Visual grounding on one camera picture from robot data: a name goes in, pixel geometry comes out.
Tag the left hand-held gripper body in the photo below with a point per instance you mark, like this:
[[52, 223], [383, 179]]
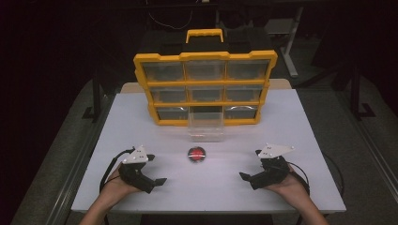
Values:
[[135, 156]]

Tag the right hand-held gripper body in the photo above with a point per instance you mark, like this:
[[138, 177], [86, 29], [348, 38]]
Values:
[[273, 151]]

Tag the red and black round object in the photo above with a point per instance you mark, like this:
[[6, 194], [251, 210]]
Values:
[[197, 154]]

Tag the clear plastic drawer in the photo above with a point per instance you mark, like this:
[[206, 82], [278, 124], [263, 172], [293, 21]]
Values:
[[206, 132]]

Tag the yellow and black drawer organizer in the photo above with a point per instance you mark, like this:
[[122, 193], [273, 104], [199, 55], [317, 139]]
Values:
[[203, 56]]

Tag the person's left hand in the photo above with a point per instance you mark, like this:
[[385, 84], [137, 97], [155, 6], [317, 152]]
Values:
[[114, 186]]

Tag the person's right hand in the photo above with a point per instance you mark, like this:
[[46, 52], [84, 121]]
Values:
[[292, 188]]

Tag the black metal stand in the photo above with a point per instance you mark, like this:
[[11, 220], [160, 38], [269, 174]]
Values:
[[356, 93], [96, 97]]

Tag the set of closed clear drawers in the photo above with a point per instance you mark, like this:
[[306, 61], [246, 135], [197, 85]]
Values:
[[162, 72]]

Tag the metal floor rail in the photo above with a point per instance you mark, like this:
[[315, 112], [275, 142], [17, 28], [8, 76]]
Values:
[[76, 175], [370, 146]]

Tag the white metal desk frame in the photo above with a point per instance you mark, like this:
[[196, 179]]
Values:
[[292, 47]]

